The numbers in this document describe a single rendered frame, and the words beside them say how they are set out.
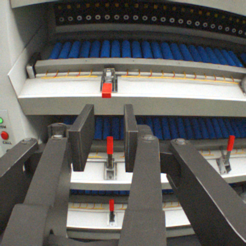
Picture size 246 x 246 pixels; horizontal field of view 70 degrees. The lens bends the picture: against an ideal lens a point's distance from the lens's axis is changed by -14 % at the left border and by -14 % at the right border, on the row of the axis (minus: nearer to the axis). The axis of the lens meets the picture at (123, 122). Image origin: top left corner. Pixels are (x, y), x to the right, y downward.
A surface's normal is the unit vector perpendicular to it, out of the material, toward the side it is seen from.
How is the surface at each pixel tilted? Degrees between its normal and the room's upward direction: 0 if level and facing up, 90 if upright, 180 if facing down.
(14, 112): 90
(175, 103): 111
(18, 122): 90
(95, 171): 21
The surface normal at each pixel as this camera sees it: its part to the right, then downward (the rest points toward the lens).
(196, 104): 0.02, 0.77
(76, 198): 0.03, -0.63
